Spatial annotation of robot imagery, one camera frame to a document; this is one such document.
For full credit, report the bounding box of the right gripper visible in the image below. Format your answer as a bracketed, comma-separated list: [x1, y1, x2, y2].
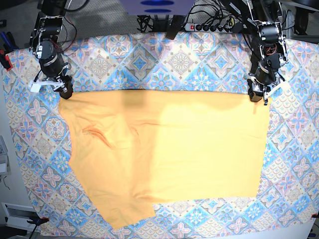
[30, 54, 73, 100]

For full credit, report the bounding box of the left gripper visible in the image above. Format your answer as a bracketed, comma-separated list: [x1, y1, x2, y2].
[247, 62, 289, 105]

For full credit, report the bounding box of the yellow T-shirt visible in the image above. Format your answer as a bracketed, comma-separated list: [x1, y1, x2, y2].
[58, 90, 270, 229]

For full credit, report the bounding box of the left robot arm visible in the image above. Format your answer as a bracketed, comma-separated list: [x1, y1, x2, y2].
[247, 0, 289, 105]

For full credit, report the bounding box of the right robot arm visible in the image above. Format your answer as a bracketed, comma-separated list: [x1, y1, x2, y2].
[28, 0, 73, 100]

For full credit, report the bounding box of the red table clamp left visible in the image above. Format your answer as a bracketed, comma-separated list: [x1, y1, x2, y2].
[0, 49, 12, 71]

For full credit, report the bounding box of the white power strip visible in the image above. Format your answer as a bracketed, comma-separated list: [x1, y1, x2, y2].
[184, 23, 232, 33]

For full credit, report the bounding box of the orange clamp bottom left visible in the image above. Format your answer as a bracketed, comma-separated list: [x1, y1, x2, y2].
[27, 217, 49, 226]

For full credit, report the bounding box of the white tray bottom left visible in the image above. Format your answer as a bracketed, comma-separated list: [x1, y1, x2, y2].
[1, 202, 38, 232]

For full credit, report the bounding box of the black cable bundle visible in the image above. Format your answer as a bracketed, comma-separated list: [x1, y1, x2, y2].
[136, 15, 160, 33]

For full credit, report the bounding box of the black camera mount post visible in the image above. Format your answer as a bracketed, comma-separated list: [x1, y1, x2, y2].
[165, 15, 185, 40]

